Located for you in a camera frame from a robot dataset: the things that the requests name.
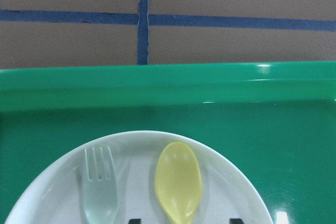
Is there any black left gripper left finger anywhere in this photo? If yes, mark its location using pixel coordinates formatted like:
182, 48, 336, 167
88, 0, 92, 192
128, 218, 142, 224

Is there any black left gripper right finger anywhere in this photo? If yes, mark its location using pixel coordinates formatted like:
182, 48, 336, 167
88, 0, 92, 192
229, 218, 244, 224

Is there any yellow plastic spoon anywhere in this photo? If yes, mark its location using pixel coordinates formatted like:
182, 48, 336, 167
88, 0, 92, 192
155, 142, 202, 223

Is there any white round plate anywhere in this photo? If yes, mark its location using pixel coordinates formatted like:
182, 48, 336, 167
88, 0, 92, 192
6, 131, 272, 223

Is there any pale green plastic fork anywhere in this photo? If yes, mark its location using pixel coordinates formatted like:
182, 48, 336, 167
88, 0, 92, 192
81, 146, 119, 223

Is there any green plastic tray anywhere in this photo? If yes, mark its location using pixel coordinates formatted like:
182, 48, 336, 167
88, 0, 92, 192
1, 62, 335, 223

